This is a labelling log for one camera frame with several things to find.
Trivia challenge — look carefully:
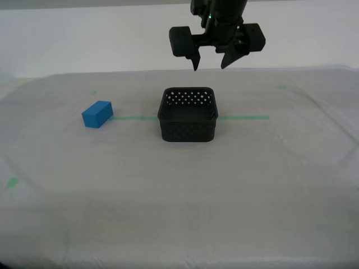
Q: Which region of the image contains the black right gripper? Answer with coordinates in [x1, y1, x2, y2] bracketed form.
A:
[169, 16, 266, 71]

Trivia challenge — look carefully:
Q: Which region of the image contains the blue rectangular block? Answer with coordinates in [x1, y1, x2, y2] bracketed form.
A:
[81, 100, 114, 129]

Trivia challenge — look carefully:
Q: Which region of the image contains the translucent plastic table cover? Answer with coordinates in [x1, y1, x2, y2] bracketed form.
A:
[0, 66, 359, 269]

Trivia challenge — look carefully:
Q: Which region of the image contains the long green tape strip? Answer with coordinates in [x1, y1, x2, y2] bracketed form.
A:
[108, 115, 270, 121]

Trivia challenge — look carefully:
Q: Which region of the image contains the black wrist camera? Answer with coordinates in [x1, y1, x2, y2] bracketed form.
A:
[190, 0, 211, 29]

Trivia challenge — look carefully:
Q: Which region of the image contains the black perforated plastic basket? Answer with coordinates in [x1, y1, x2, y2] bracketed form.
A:
[157, 86, 220, 143]

